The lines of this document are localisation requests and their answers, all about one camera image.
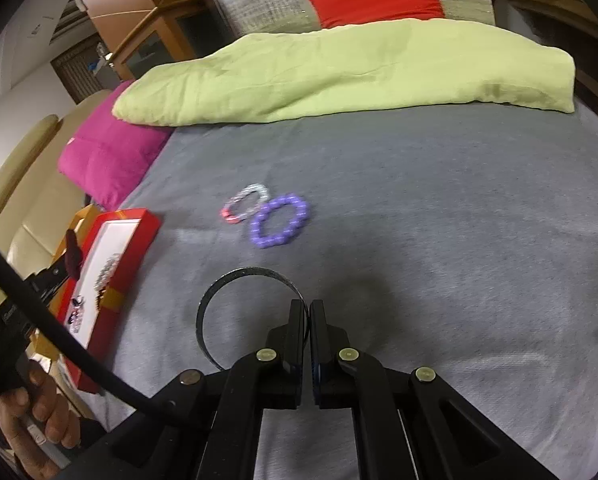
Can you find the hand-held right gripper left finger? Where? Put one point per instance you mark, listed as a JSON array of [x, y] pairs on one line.
[[294, 332]]

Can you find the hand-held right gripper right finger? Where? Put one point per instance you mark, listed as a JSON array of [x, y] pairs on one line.
[[320, 332]]

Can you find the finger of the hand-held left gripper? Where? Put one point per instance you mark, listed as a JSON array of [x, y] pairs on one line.
[[54, 274]]

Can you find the black bangle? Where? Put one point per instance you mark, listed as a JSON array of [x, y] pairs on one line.
[[249, 272]]

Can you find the red jewelry box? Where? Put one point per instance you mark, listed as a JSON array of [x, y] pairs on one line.
[[144, 230]]

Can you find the person's left hand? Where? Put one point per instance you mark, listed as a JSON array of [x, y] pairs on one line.
[[44, 410]]

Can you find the orange box lid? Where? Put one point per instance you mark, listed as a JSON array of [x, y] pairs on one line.
[[84, 215]]

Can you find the beige sofa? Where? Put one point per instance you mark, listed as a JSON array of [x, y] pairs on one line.
[[34, 200]]

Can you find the magenta pillow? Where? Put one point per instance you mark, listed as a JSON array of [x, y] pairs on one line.
[[109, 155]]

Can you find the grey bed sheet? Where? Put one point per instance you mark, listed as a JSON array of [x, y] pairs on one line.
[[404, 185]]

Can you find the brown slatted window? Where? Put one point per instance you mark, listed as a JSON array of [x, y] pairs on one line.
[[76, 77]]

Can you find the green blanket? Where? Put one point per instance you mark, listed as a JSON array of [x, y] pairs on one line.
[[329, 75]]

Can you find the silver foil headboard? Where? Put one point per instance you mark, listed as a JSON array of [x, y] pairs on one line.
[[259, 5]]

